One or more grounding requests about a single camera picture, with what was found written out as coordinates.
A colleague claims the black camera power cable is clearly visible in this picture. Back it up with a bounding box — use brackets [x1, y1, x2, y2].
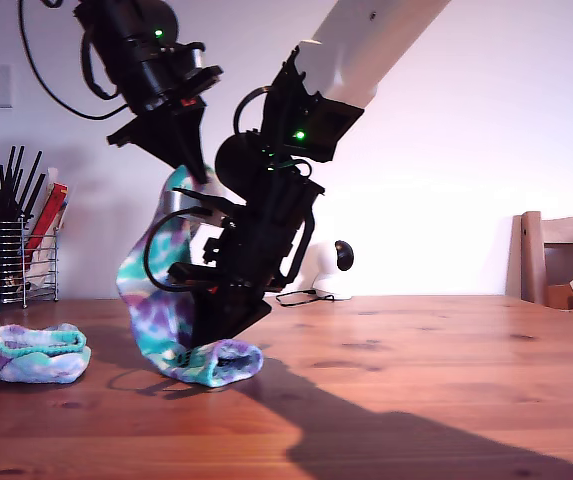
[274, 288, 336, 307]

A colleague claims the chrome wire utensil caddy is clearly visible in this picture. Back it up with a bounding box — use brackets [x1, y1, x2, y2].
[0, 218, 60, 309]

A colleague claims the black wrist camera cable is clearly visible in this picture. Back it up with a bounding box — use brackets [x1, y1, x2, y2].
[18, 0, 130, 121]
[143, 209, 197, 292]

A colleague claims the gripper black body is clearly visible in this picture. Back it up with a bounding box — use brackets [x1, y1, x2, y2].
[106, 58, 207, 149]
[167, 218, 308, 310]

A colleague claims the white paper packet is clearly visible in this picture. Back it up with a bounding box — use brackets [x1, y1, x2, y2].
[24, 237, 60, 292]

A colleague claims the brown cardboard box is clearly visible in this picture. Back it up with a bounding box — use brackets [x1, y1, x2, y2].
[545, 283, 573, 310]

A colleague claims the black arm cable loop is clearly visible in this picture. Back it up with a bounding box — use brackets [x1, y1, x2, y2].
[79, 29, 120, 100]
[233, 85, 270, 134]
[275, 207, 316, 291]

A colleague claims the wooden chair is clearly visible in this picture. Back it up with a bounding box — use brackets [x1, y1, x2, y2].
[505, 210, 573, 311]

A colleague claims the red and yellow paper packet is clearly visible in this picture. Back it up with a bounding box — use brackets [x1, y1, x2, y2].
[23, 182, 71, 251]

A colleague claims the tie-dye Hugging Face sock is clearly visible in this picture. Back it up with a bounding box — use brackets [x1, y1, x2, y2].
[115, 164, 265, 390]
[0, 322, 92, 385]

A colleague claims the white round security camera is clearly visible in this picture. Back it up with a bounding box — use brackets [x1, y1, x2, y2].
[310, 238, 356, 301]

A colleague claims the black chopstick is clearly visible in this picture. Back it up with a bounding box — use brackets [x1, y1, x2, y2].
[6, 144, 24, 199]
[15, 150, 42, 221]
[0, 146, 15, 196]
[22, 172, 46, 221]

